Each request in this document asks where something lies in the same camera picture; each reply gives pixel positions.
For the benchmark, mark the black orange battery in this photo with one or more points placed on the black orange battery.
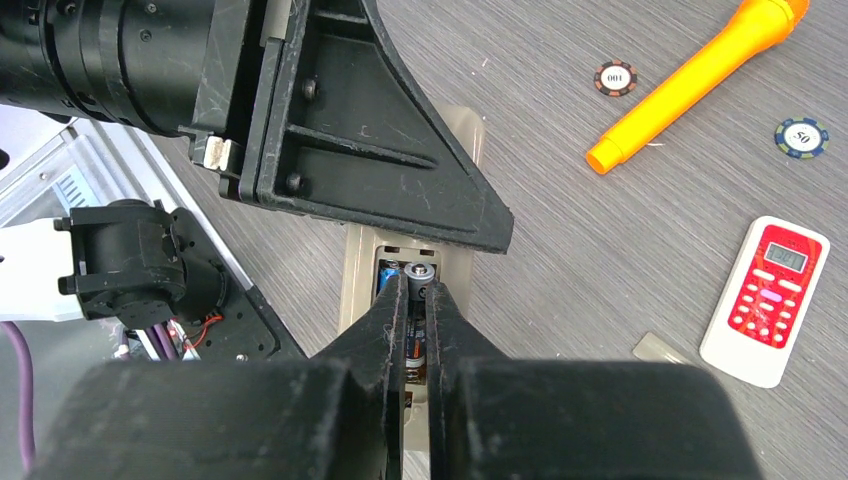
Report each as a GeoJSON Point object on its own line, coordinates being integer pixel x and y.
{"type": "Point", "coordinates": [420, 276]}

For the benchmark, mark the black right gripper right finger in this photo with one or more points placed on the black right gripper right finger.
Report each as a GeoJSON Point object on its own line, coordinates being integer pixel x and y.
{"type": "Point", "coordinates": [495, 417]}

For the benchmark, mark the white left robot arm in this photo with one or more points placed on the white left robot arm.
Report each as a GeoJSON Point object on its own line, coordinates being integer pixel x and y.
{"type": "Point", "coordinates": [85, 218]}

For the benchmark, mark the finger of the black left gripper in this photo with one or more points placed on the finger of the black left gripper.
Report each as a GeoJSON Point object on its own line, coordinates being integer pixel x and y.
{"type": "Point", "coordinates": [342, 131]}

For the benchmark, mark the grey battery cover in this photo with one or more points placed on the grey battery cover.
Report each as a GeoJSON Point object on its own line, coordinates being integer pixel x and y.
{"type": "Point", "coordinates": [652, 348]}

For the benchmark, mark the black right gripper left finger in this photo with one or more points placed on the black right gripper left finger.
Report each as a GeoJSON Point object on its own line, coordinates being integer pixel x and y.
{"type": "Point", "coordinates": [335, 415]}

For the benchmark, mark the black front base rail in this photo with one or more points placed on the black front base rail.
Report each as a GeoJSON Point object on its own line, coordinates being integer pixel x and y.
{"type": "Point", "coordinates": [222, 315]}

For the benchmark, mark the red white remote control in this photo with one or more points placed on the red white remote control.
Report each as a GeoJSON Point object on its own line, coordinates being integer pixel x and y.
{"type": "Point", "coordinates": [761, 309]}

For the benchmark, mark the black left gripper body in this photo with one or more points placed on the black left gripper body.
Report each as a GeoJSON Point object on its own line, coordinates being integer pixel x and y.
{"type": "Point", "coordinates": [229, 101]}

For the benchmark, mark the blue battery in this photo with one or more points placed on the blue battery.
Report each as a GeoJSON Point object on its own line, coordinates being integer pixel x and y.
{"type": "Point", "coordinates": [386, 270]}

